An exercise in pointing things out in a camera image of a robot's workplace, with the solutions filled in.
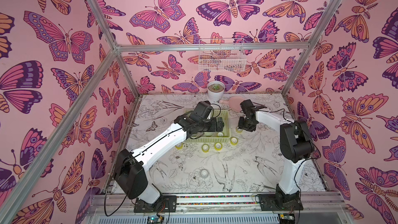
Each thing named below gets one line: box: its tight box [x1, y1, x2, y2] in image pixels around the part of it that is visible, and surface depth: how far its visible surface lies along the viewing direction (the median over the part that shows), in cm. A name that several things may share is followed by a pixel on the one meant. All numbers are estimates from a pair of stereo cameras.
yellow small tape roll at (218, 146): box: [214, 142, 223, 151], surface depth 94 cm
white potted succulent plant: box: [207, 80, 226, 103], surface depth 115 cm
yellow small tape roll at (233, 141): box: [230, 136, 239, 146], surface depth 96 cm
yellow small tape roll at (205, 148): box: [201, 143, 210, 153], surface depth 94 cm
